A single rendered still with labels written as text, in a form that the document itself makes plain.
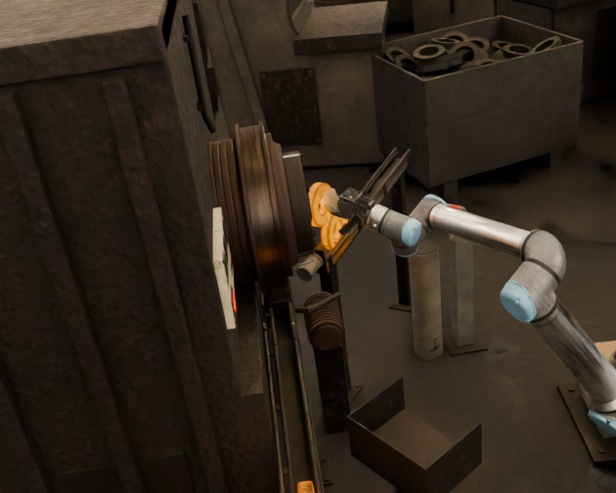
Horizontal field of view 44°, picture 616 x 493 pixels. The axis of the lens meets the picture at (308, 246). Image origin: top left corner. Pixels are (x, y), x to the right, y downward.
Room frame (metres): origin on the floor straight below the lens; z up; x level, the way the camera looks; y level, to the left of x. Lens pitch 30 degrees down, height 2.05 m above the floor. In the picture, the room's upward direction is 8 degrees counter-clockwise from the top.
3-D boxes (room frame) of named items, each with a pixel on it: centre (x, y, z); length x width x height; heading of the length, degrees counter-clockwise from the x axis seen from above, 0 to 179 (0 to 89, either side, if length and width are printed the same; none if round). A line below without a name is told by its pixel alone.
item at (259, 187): (1.88, 0.10, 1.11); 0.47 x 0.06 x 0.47; 2
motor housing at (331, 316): (2.21, -0.02, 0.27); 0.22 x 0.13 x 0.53; 2
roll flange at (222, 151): (1.88, 0.19, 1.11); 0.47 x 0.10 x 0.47; 2
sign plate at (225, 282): (1.54, 0.20, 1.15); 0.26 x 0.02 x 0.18; 2
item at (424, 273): (2.54, -0.45, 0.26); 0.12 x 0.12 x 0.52
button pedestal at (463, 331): (2.59, -0.60, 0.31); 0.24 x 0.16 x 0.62; 2
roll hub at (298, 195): (1.88, 0.01, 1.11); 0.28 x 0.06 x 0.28; 2
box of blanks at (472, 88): (4.38, -1.09, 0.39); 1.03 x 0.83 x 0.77; 107
